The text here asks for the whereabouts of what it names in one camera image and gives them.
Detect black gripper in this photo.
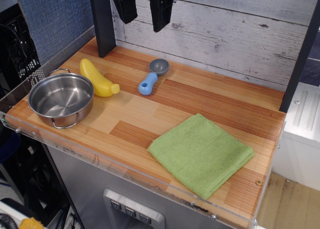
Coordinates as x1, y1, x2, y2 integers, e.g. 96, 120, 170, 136
113, 0, 173, 33

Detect green cloth napkin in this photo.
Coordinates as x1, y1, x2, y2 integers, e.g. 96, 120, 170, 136
148, 113, 254, 200

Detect blue grey toy spoon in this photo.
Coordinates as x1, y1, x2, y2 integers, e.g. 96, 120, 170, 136
138, 58, 170, 96

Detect white appliance top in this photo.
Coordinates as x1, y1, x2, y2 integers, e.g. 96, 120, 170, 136
272, 82, 320, 190

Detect yellow plastic toy banana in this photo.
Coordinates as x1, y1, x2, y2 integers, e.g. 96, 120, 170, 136
79, 58, 120, 97

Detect stainless steel pot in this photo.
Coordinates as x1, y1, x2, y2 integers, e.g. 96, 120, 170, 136
28, 68, 94, 129

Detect black plastic crate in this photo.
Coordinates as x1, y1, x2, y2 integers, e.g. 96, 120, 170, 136
0, 3, 41, 92

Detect silver dispenser panel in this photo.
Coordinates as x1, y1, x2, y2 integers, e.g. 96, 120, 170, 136
103, 188, 166, 229

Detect dark grey left post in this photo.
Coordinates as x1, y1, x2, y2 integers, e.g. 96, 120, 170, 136
90, 0, 116, 58

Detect dark grey post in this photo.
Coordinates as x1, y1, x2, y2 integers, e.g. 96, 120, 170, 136
90, 0, 116, 58
279, 0, 320, 113

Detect dark grey right post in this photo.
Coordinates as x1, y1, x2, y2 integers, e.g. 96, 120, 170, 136
279, 0, 320, 113

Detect clear acrylic guard rail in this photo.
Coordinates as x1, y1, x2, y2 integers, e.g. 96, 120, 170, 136
0, 38, 285, 229

